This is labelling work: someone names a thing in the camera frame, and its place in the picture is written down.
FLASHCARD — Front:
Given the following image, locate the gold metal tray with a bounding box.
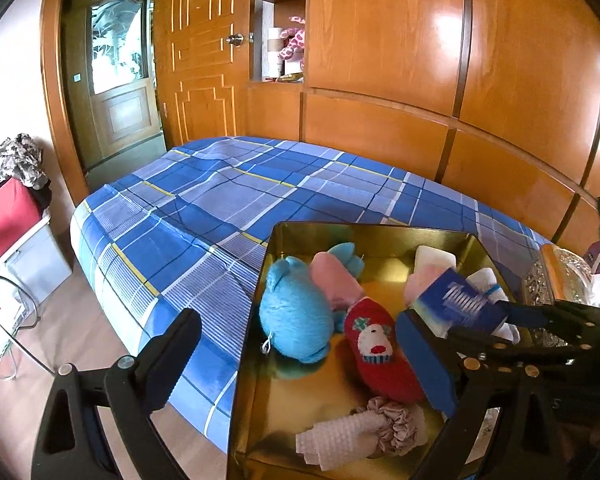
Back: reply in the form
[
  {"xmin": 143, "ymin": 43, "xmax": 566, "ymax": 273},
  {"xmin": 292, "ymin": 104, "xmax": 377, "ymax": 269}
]
[{"xmin": 225, "ymin": 220, "xmax": 528, "ymax": 480}]

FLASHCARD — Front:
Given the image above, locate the wooden door with glass pane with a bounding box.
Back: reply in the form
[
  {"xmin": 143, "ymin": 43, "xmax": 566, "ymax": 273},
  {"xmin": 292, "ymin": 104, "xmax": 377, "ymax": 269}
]
[{"xmin": 60, "ymin": 0, "xmax": 166, "ymax": 176}]

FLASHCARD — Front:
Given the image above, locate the wooden panel door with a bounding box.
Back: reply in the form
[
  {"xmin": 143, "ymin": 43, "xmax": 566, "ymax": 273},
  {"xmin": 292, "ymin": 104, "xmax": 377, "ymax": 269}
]
[{"xmin": 152, "ymin": 0, "xmax": 261, "ymax": 148}]

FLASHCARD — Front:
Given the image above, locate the camouflage pattern cloth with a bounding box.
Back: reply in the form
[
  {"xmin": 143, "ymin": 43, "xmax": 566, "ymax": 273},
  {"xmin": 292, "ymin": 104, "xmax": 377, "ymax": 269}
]
[{"xmin": 0, "ymin": 132, "xmax": 48, "ymax": 198}]

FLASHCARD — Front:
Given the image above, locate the white sponge block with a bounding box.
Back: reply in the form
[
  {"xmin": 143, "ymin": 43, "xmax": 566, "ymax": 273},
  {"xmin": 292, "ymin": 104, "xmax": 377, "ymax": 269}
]
[{"xmin": 412, "ymin": 245, "xmax": 457, "ymax": 281}]

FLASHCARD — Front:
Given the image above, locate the blue plaid bed sheet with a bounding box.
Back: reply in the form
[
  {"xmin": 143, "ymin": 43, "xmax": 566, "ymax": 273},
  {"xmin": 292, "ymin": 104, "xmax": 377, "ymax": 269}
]
[{"xmin": 70, "ymin": 136, "xmax": 556, "ymax": 456}]

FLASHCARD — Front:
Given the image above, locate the gold embossed tissue box holder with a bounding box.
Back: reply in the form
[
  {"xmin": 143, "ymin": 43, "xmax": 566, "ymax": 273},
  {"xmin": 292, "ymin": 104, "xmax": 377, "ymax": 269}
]
[{"xmin": 522, "ymin": 245, "xmax": 600, "ymax": 348}]

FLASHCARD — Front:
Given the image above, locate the red sock with reindeer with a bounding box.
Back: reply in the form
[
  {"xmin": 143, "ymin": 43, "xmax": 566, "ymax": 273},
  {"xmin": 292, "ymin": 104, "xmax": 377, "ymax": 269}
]
[{"xmin": 342, "ymin": 296, "xmax": 426, "ymax": 403}]

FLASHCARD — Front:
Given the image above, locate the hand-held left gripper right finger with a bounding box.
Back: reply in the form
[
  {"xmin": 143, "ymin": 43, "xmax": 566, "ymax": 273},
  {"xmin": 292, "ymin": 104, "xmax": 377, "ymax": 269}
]
[{"xmin": 395, "ymin": 309, "xmax": 561, "ymax": 480}]

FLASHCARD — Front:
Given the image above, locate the pink and blue soft toy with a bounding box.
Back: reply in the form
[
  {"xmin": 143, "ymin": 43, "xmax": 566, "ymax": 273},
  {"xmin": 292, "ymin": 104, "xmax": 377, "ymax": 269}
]
[{"xmin": 311, "ymin": 242, "xmax": 365, "ymax": 312}]

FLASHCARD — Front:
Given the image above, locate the blue plush toy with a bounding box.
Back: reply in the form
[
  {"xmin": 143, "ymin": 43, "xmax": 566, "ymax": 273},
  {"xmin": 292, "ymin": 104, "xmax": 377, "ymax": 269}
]
[{"xmin": 258, "ymin": 255, "xmax": 348, "ymax": 366}]

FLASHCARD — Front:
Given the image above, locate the white storage box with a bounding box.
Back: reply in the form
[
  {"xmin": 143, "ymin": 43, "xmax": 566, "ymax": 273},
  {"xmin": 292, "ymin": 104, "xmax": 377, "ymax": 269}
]
[{"xmin": 0, "ymin": 210, "xmax": 73, "ymax": 306}]

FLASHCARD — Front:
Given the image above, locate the purple tissue box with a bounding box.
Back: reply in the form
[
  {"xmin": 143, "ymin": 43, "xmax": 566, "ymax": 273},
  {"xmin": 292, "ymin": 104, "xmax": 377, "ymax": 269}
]
[{"xmin": 582, "ymin": 240, "xmax": 600, "ymax": 278}]

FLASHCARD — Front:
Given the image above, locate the mauve scrunchie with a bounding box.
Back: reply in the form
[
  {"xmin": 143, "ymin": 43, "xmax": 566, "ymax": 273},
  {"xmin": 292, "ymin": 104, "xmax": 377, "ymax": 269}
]
[{"xmin": 350, "ymin": 396, "xmax": 427, "ymax": 457}]

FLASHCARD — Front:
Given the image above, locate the white sock with blue stripes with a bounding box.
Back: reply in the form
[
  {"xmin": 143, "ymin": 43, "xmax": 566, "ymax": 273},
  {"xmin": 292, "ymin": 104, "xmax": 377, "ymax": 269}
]
[{"xmin": 467, "ymin": 267, "xmax": 521, "ymax": 343}]

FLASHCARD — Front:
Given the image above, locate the white cylinder box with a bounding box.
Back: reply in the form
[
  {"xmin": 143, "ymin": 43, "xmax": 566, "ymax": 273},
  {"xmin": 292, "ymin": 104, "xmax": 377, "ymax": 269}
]
[{"xmin": 266, "ymin": 26, "xmax": 287, "ymax": 78}]

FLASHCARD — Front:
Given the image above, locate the blue packet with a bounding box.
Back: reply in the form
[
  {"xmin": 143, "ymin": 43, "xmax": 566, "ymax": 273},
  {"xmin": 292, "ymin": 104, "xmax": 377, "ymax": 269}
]
[{"xmin": 415, "ymin": 266, "xmax": 506, "ymax": 336}]

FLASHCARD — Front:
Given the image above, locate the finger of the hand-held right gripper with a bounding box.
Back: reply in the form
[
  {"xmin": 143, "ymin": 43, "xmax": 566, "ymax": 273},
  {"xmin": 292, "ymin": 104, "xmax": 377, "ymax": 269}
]
[
  {"xmin": 495, "ymin": 300, "xmax": 600, "ymax": 333},
  {"xmin": 447, "ymin": 325, "xmax": 600, "ymax": 363}
]

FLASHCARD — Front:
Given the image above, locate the wooden wardrobe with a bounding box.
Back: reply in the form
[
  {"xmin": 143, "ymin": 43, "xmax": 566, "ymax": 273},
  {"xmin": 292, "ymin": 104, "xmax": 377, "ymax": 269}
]
[{"xmin": 247, "ymin": 0, "xmax": 600, "ymax": 261}]

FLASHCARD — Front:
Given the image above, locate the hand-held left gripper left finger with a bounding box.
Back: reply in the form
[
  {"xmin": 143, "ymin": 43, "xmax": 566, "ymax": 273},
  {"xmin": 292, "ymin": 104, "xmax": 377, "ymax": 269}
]
[{"xmin": 30, "ymin": 307, "xmax": 203, "ymax": 480}]

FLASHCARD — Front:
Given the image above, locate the pink spotted plush toy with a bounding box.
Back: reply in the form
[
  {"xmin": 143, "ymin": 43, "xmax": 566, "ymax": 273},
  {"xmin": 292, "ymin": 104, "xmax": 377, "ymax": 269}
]
[{"xmin": 278, "ymin": 16, "xmax": 307, "ymax": 63}]

